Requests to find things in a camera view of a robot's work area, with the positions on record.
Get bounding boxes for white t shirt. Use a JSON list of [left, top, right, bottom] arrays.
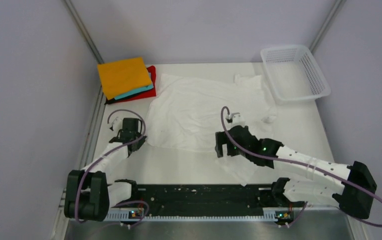
[[145, 74, 278, 185]]

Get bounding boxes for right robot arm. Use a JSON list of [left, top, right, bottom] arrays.
[[215, 125, 377, 220]]

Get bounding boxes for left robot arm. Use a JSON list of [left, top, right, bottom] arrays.
[[63, 117, 147, 222]]

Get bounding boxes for black folded t shirt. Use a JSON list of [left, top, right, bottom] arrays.
[[104, 98, 116, 105]]

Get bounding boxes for teal folded t shirt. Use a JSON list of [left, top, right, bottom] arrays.
[[114, 83, 154, 100]]

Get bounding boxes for orange folded t shirt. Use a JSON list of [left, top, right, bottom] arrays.
[[97, 57, 152, 99]]

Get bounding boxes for red folded t shirt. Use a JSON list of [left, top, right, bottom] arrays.
[[105, 65, 157, 105]]

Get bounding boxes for white plastic basket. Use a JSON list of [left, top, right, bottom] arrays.
[[260, 44, 332, 105]]

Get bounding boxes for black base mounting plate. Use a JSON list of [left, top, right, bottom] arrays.
[[108, 184, 306, 218]]

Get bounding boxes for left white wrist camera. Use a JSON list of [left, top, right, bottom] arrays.
[[109, 117, 123, 133]]

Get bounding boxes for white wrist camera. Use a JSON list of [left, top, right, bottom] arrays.
[[226, 112, 246, 128], [109, 117, 123, 133]]

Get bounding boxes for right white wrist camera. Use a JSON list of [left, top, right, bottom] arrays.
[[226, 112, 246, 128]]

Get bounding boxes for left aluminium frame rail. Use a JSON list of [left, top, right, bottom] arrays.
[[75, 87, 107, 188]]

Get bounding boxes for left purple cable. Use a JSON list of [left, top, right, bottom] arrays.
[[74, 109, 150, 229]]

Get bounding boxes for white slotted cable duct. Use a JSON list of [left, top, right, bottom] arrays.
[[103, 209, 278, 222]]

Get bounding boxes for left corner metal post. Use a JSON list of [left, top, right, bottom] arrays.
[[61, 0, 104, 64]]

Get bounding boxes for corner metal post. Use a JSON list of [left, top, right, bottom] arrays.
[[309, 0, 347, 54], [61, 0, 104, 64]]

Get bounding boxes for right corner metal post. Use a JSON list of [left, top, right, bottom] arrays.
[[309, 0, 347, 54]]

